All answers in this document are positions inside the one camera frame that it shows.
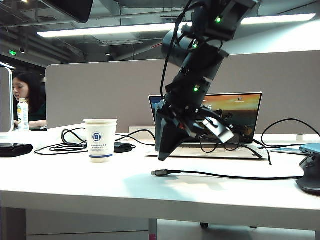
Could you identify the black computer mouse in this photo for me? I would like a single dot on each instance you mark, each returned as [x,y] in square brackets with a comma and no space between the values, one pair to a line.
[311,177]

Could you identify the blue-grey USB hub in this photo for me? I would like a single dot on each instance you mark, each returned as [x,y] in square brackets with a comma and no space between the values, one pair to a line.
[312,148]

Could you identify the green exit sign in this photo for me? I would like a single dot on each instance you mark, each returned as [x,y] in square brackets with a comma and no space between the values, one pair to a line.
[13,53]

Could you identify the grey white monitor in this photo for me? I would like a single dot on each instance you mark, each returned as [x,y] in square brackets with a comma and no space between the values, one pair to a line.
[6,100]

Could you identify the black round eyeglasses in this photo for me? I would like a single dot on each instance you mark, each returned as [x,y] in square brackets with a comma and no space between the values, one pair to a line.
[210,147]

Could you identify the white yellow drink bottle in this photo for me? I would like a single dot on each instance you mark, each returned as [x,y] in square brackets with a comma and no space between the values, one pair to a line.
[23,117]

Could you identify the dark-haired seated person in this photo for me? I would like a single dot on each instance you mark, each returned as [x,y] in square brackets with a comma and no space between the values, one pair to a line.
[32,87]

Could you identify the black wallet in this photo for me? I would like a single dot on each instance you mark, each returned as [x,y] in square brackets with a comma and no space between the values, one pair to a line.
[15,151]

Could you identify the red hanging sign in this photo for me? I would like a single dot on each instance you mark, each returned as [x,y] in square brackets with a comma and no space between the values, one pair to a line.
[157,46]

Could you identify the white paper cup blue logo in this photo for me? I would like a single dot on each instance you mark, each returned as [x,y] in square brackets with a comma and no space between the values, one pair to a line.
[101,145]
[100,120]

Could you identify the long ceiling light bar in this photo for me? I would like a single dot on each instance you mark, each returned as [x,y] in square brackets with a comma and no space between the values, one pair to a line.
[112,30]

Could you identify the black caster wheel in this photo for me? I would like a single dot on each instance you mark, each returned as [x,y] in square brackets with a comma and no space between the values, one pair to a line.
[204,225]

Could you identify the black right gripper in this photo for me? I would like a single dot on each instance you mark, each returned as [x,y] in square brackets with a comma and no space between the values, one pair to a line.
[185,110]

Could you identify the black ceiling spot lamp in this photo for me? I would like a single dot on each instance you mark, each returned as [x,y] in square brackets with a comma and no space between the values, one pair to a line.
[22,50]

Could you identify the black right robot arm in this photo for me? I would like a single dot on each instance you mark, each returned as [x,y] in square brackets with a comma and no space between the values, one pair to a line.
[197,65]

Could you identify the silver open laptop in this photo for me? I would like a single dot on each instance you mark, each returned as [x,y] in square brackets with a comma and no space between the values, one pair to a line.
[245,112]

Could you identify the grey under-desk cabinet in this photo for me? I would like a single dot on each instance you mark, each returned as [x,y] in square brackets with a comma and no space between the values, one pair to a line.
[75,222]

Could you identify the grey desk divider panel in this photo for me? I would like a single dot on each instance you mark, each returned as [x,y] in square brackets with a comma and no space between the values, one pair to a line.
[100,95]

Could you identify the black power adapter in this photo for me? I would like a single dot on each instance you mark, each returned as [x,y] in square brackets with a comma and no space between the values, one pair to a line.
[123,147]

